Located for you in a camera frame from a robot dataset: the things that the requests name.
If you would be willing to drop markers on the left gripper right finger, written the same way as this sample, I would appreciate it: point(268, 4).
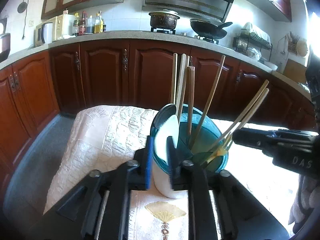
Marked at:
point(176, 155)

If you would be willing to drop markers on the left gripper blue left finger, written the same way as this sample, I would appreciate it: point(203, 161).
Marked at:
point(140, 178)

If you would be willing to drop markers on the white floral cup teal inside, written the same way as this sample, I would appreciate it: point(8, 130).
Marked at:
point(208, 134)

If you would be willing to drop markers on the black spoon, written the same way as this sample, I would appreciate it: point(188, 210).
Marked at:
point(166, 125)

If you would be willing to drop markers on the dark wooden chopstick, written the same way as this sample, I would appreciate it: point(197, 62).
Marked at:
point(208, 104)

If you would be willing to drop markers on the thin wooden chopstick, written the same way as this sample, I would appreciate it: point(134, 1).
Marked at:
point(241, 116)

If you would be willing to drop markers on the brown wooden chopstick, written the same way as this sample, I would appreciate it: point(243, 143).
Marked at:
point(191, 75)

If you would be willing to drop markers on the gloved right hand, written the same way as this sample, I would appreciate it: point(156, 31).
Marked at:
point(307, 198)

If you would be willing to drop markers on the white quilted tablecloth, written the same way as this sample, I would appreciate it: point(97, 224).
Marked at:
point(104, 137)

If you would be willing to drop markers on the wooden cutting board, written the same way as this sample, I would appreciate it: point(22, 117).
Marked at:
point(295, 71)

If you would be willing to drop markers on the grey stone countertop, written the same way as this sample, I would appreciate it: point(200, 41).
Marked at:
point(147, 35)

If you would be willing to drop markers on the dish drying rack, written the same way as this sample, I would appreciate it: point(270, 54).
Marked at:
point(251, 41)

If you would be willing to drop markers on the dark wooden lower cabinets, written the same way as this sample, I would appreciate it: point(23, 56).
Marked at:
point(138, 73)

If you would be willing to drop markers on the gas stove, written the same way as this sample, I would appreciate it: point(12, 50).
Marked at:
point(173, 32)

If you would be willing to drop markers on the black wok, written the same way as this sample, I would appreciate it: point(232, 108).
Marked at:
point(208, 30)

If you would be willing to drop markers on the speckled cooking pot with lid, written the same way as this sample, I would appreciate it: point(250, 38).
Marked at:
point(164, 19)

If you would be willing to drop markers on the dark soy sauce bottle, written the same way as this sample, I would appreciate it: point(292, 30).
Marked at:
point(82, 24)

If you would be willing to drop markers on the yellow oil bottle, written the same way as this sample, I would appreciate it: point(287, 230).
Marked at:
point(98, 26)

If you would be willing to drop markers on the cream microwave oven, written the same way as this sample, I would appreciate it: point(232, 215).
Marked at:
point(62, 28)

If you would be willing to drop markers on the white electric kettle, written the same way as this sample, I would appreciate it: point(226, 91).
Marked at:
point(47, 33)

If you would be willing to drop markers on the rice cooker open lid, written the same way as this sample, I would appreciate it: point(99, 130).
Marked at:
point(5, 39)

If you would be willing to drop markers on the wall chopstick holder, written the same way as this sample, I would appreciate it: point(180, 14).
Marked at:
point(296, 45)

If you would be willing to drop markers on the black wall plug with cable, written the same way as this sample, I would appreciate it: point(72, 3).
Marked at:
point(23, 8)

